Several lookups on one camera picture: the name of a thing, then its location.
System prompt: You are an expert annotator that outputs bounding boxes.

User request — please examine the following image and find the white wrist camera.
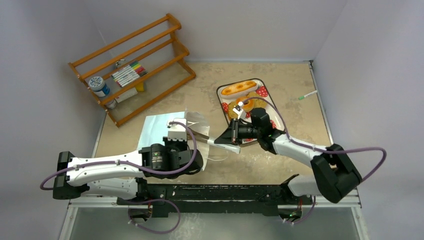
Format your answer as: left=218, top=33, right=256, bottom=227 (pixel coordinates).
left=232, top=101, right=247, bottom=120
left=167, top=118, right=187, bottom=142

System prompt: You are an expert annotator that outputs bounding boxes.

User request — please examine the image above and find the aluminium rail frame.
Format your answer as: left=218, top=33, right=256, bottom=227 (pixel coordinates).
left=59, top=190, right=368, bottom=240

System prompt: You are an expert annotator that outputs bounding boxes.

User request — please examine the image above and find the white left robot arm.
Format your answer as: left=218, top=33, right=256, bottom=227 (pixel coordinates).
left=52, top=139, right=204, bottom=205

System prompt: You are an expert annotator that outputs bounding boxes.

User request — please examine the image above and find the small clear bottle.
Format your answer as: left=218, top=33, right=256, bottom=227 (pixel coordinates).
left=105, top=99, right=117, bottom=109

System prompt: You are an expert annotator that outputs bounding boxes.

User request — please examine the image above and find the yellow sponge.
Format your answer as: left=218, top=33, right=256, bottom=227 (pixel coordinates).
left=135, top=82, right=145, bottom=92

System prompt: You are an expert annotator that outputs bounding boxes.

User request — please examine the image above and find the green capped marker pen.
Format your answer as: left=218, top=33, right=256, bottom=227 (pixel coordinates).
left=298, top=90, right=318, bottom=100

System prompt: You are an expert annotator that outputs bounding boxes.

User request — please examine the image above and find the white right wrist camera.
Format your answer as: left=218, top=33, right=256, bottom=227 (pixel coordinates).
left=232, top=101, right=247, bottom=120

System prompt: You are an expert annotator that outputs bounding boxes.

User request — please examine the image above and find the pack of coloured markers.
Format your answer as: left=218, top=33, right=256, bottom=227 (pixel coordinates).
left=111, top=60, right=147, bottom=88

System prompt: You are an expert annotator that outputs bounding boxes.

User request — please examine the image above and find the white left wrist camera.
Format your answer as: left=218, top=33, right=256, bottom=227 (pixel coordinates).
left=167, top=118, right=187, bottom=142

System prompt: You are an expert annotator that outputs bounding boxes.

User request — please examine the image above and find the white strawberry tray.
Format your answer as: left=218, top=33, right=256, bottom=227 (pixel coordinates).
left=216, top=78, right=285, bottom=130

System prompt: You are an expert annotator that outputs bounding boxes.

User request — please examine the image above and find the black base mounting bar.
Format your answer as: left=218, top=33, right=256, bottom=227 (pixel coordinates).
left=117, top=179, right=313, bottom=220

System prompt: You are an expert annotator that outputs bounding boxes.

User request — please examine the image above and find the small white box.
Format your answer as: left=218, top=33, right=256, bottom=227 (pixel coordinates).
left=115, top=87, right=138, bottom=103

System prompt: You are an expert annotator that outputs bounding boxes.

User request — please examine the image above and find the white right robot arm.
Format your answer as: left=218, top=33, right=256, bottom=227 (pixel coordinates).
left=214, top=108, right=363, bottom=204

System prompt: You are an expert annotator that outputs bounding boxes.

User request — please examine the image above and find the orange wooden shelf rack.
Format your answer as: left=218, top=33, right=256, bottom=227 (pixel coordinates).
left=68, top=13, right=196, bottom=127

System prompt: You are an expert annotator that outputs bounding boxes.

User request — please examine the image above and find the orange fake donut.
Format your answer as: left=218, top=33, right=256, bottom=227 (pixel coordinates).
left=236, top=96, right=255, bottom=113

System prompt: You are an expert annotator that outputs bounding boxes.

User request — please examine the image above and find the light blue paper bag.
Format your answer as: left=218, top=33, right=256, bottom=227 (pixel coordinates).
left=136, top=110, right=229, bottom=170

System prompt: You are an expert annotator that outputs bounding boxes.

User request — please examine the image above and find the long fake bread loaf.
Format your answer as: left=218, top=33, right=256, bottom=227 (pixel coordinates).
left=219, top=80, right=259, bottom=99

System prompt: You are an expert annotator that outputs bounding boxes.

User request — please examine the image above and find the round brown bread slice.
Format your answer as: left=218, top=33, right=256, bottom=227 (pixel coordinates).
left=247, top=91, right=268, bottom=109

